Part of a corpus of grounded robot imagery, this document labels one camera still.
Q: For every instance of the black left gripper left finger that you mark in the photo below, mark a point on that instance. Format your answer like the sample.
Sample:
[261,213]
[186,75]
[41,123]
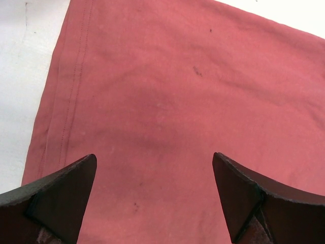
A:
[50,209]

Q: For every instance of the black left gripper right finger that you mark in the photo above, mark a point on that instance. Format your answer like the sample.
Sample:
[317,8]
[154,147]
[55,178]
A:
[258,209]

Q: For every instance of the salmon pink t shirt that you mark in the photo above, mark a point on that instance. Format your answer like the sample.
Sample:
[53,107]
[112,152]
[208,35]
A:
[154,89]

